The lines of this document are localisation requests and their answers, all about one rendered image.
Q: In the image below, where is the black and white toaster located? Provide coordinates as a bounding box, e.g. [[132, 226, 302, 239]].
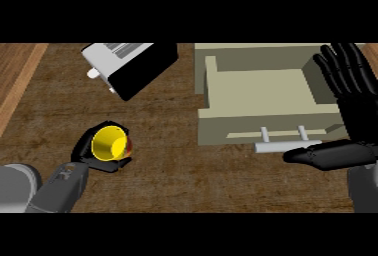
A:
[[80, 42, 181, 102]]

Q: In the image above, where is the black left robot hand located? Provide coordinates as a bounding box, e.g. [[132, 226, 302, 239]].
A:
[[70, 120, 135, 174]]

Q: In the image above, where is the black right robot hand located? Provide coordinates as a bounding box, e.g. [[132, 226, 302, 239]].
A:
[[283, 42, 378, 172]]

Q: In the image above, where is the beige drawer front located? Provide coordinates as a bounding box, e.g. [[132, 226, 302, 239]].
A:
[[197, 111, 352, 146]]

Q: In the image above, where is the white drawer handle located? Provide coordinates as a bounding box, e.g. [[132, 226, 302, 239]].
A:
[[255, 125, 324, 154]]

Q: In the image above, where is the yellow cup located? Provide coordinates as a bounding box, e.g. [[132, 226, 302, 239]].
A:
[[91, 125, 135, 162]]

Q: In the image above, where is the beige cabinet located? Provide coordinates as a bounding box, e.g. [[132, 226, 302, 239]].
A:
[[194, 42, 368, 96]]

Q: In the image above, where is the beige open drawer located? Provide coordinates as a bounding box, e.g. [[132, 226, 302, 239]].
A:
[[197, 55, 352, 146]]

